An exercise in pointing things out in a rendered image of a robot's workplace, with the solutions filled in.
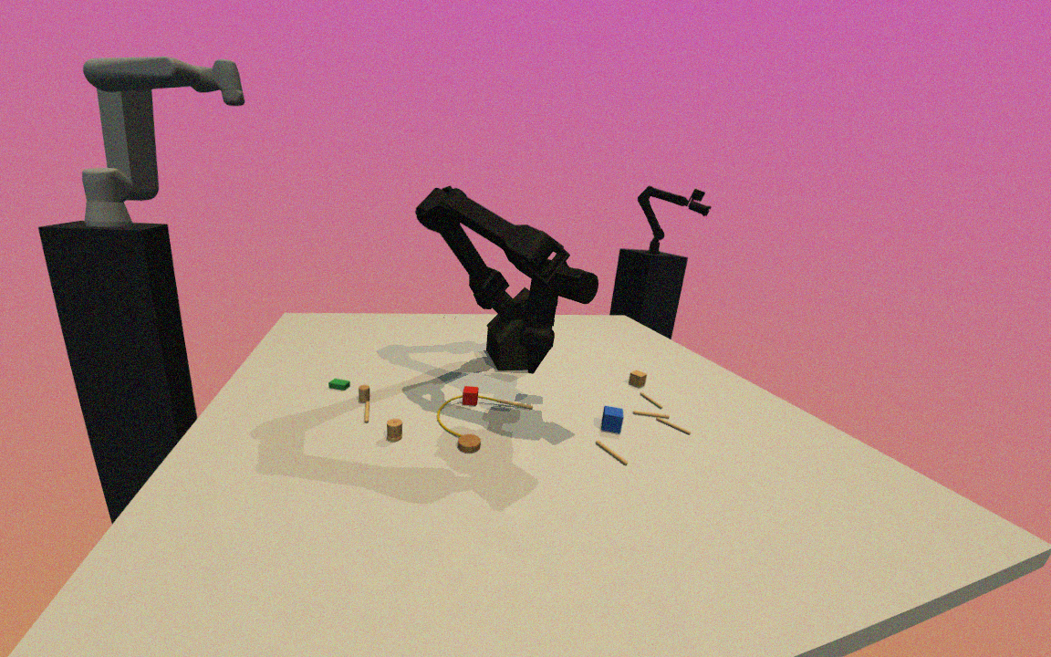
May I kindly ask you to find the round wooden button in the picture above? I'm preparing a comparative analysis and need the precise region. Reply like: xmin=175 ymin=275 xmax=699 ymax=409
xmin=457 ymin=434 xmax=481 ymax=453

